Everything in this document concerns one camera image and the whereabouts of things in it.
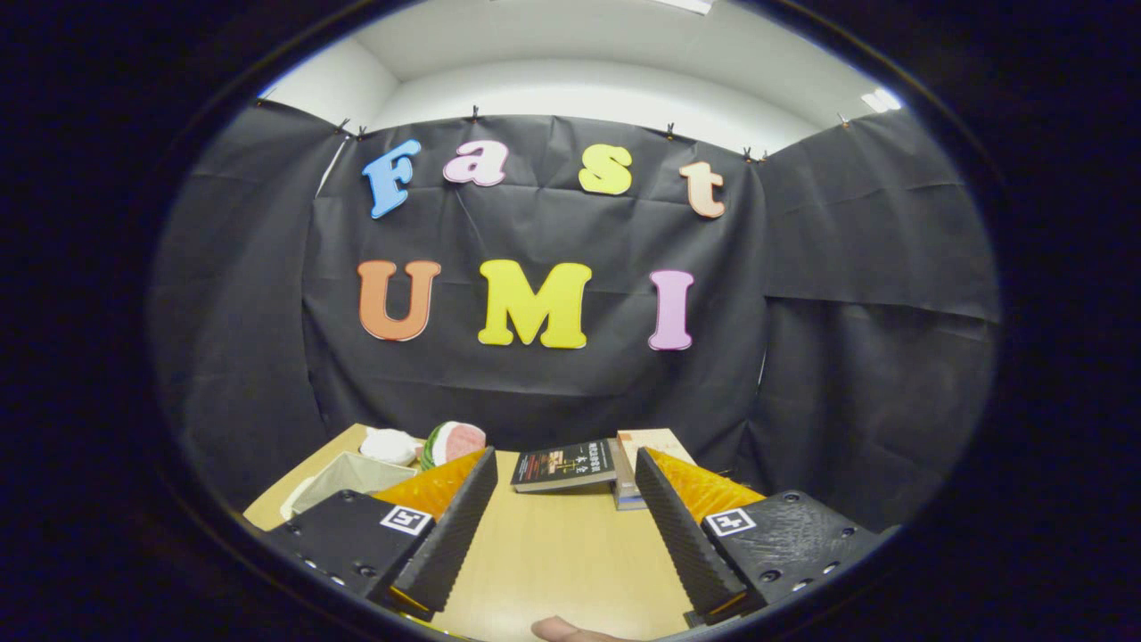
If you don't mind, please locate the grey fabric storage box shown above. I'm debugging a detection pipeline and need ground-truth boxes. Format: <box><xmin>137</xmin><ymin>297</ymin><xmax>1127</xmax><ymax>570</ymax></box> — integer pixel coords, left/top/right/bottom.
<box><xmin>281</xmin><ymin>452</ymin><xmax>418</xmax><ymax>521</ymax></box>

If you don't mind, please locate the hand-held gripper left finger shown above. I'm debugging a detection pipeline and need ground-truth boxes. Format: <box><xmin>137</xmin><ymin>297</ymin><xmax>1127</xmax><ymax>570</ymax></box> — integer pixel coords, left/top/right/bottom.
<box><xmin>263</xmin><ymin>446</ymin><xmax>499</xmax><ymax>622</ymax></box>

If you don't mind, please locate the black cover book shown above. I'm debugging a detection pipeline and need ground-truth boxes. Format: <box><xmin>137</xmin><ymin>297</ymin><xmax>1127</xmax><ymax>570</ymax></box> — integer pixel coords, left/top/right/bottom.
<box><xmin>511</xmin><ymin>439</ymin><xmax>618</xmax><ymax>493</ymax></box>

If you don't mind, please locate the beige cover book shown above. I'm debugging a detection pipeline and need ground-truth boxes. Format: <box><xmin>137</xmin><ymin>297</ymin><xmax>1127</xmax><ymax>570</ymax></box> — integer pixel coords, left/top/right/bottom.
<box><xmin>615</xmin><ymin>429</ymin><xmax>696</xmax><ymax>500</ymax></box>

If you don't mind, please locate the watermelon slice plush toy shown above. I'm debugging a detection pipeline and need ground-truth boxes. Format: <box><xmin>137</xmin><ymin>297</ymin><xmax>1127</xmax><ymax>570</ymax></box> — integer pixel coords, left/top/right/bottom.
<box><xmin>419</xmin><ymin>422</ymin><xmax>488</xmax><ymax>471</ymax></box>

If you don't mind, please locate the black backdrop cloth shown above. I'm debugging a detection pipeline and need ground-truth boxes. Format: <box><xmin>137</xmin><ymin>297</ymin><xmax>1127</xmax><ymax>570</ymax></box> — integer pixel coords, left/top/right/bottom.
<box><xmin>147</xmin><ymin>98</ymin><xmax>1001</xmax><ymax>534</ymax></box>

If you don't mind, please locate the white plush toy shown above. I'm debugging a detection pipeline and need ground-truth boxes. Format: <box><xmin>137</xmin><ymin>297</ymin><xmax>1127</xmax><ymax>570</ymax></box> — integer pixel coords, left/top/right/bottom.
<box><xmin>359</xmin><ymin>429</ymin><xmax>425</xmax><ymax>466</ymax></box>

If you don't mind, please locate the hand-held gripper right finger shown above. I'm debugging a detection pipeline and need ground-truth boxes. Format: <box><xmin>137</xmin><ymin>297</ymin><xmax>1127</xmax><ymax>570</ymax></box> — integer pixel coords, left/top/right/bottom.
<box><xmin>635</xmin><ymin>448</ymin><xmax>901</xmax><ymax>625</ymax></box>

